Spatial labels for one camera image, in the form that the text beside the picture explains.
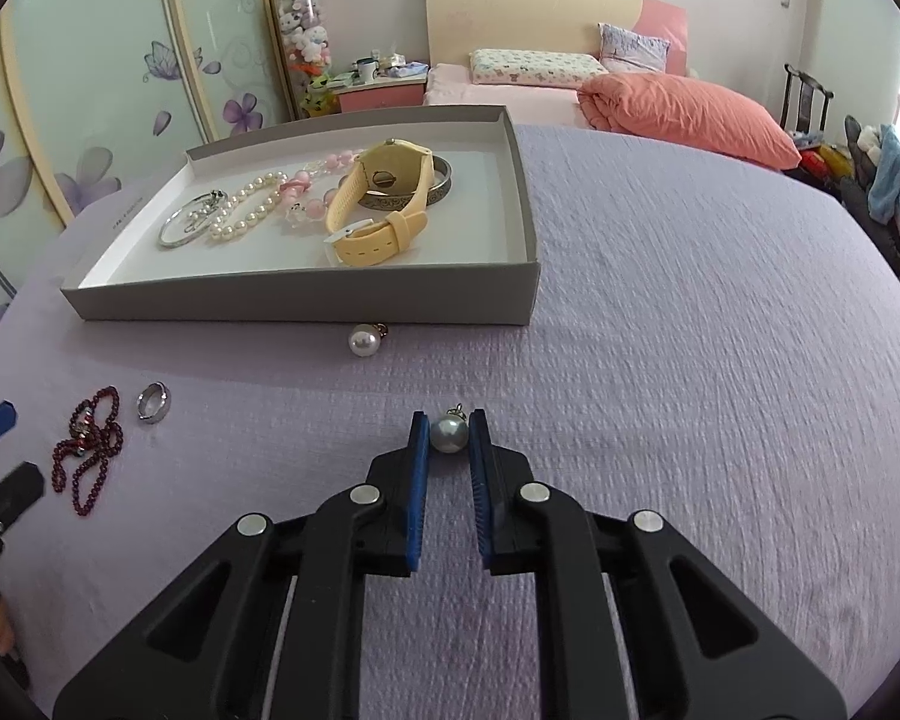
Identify dark red bead necklace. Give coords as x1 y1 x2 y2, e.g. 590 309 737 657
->
49 385 127 519

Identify silver ring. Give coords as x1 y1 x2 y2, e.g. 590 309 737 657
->
134 380 173 425

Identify pearl drop earrings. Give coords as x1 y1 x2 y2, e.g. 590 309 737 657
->
183 202 214 234

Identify white pearl bracelet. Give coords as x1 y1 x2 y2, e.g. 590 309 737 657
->
207 169 291 246

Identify silver bangle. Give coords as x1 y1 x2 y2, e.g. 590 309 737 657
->
157 188 227 250

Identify pearl pendant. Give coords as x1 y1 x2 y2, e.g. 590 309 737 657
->
429 403 470 455
347 323 388 358

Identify pink bead charm bracelet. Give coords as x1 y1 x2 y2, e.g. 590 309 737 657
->
274 149 367 231

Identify engraved metal cuff bracelet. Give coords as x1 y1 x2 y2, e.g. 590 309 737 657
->
355 152 455 213

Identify yellow wristwatch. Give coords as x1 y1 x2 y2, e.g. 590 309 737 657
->
323 138 436 268

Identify grey white jewelry tray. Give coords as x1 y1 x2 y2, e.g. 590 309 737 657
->
61 106 539 325

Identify lilac table cloth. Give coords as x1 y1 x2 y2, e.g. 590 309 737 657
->
0 127 900 710

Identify floral sliding wardrobe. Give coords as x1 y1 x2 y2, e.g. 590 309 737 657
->
0 0 289 322

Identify blue plush robe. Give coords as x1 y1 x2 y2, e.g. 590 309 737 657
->
868 125 900 224

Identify clear tube of plush toys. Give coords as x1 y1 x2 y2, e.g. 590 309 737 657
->
274 0 331 119

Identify pink nightstand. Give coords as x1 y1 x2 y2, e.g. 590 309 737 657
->
326 70 429 114

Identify salmon folded duvet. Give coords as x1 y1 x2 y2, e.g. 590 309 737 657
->
577 71 800 171

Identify dark wooden chair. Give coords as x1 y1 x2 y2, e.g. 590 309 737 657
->
779 64 834 151

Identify bed with beige headboard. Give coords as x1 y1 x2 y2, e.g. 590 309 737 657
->
424 0 800 171

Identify purple print pillow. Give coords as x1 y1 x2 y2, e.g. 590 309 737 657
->
598 23 670 73

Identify floral white pillow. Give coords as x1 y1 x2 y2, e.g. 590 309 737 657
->
470 49 606 89

